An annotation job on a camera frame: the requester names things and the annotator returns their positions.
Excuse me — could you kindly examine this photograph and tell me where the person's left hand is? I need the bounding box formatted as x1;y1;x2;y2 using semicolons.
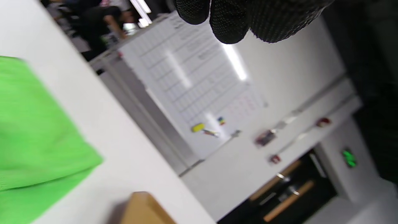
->
174;0;335;44

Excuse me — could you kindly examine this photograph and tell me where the white whiteboard with grid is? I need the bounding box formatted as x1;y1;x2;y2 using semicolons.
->
118;12;268;160

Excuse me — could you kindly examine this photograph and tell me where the white ceiling light strip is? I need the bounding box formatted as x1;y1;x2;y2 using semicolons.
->
130;0;153;28

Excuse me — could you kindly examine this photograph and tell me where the green exit sign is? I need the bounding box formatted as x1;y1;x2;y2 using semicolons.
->
342;149;357;168

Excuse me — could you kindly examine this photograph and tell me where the dark glass door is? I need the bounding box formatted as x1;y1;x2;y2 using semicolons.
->
217;149;338;224

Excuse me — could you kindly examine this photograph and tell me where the brown cardboard box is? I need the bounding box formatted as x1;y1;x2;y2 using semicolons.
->
121;191;177;224

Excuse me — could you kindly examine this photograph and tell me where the bright green cloth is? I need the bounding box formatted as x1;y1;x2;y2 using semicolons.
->
0;56;104;224

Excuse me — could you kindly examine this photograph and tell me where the red and black wall box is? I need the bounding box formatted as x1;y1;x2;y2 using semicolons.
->
255;129;277;147

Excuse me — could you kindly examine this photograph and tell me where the wooden door handle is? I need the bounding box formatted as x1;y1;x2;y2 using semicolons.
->
263;180;316;223
249;160;303;202

